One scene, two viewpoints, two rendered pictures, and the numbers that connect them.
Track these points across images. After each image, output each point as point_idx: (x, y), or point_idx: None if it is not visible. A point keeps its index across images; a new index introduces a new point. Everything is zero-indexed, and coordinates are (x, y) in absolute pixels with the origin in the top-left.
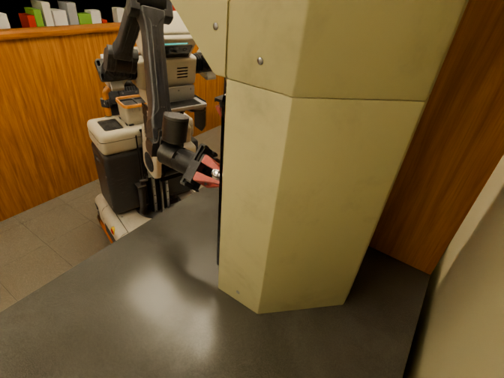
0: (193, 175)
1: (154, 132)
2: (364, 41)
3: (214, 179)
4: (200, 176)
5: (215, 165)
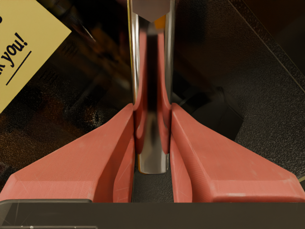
0: (269, 202)
1: None
2: None
3: (180, 122)
4: (228, 158)
5: (89, 134)
